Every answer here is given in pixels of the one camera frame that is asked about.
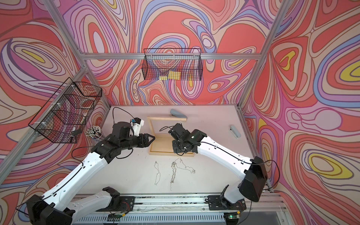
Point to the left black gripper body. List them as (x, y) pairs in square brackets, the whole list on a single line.
[(132, 142)]

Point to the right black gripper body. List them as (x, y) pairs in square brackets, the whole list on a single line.
[(177, 146)]

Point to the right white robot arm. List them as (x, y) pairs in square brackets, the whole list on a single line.
[(251, 171)]

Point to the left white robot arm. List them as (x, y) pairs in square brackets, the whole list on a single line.
[(56, 206)]

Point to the wooden jewelry display stand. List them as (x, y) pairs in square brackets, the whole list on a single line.
[(162, 145)]

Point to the cup of pencils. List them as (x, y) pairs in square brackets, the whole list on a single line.
[(94, 132)]

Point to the yellow block in basket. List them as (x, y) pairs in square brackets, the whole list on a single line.
[(172, 75)]

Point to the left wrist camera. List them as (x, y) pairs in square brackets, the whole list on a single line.
[(136, 125)]

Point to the black wire basket left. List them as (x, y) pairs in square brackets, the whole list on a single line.
[(63, 117)]

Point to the black wire basket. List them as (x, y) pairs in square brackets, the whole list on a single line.
[(63, 117), (159, 61)]

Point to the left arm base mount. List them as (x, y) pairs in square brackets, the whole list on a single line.
[(119, 203)]

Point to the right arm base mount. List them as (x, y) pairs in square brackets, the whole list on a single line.
[(225, 201)]

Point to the black wire basket back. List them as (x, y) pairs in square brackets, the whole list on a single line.
[(159, 61)]

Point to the aluminium rail base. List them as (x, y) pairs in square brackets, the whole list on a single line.
[(194, 209)]

